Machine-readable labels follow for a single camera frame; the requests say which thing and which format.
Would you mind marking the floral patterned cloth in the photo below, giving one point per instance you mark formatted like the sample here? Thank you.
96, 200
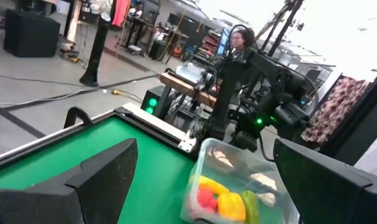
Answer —
334, 109

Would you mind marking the white garlic bulb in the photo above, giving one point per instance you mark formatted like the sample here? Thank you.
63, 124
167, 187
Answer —
267, 199

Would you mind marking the wooden workbench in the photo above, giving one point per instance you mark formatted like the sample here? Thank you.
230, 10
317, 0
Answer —
182, 87

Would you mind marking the green table mat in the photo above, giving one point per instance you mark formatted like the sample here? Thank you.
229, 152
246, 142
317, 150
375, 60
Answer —
157, 174

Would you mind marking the red round tomato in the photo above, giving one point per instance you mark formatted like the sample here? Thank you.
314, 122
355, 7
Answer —
207, 199

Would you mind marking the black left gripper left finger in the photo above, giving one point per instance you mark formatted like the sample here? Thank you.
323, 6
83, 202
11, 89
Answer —
82, 199

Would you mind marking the black box with green lights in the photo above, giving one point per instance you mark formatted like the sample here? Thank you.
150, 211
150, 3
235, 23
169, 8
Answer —
154, 96

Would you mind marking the light green cucumber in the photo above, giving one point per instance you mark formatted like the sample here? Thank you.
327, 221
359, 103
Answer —
250, 207

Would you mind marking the black board panel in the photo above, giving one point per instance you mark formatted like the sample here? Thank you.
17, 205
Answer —
362, 130

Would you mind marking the large black box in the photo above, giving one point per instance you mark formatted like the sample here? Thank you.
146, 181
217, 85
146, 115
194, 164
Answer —
31, 34

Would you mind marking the yellow bell pepper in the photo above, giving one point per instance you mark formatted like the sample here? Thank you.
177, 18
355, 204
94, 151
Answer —
232, 207

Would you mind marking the black floor tape strip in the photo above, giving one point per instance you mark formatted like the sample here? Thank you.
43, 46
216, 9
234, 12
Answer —
17, 121
129, 81

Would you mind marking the black table frame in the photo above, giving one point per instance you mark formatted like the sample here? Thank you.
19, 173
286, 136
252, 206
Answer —
151, 132

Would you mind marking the clear plastic container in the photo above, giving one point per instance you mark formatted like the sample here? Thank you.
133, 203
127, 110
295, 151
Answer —
238, 174

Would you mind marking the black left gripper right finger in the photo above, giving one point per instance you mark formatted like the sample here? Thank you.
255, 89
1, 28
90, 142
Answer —
331, 196

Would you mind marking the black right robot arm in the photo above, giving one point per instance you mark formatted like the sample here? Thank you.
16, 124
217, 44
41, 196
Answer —
278, 81

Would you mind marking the computer monitor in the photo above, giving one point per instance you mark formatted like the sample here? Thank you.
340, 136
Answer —
222, 42

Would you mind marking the black table clamp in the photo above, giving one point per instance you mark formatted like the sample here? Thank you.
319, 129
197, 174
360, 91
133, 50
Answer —
71, 113

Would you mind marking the red hanging cloth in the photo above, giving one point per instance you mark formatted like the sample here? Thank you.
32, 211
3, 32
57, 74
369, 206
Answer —
121, 12

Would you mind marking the person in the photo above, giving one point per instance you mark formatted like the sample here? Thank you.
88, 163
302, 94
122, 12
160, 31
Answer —
241, 40
135, 12

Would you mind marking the black rig post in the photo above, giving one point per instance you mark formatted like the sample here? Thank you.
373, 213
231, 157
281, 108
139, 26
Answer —
285, 25

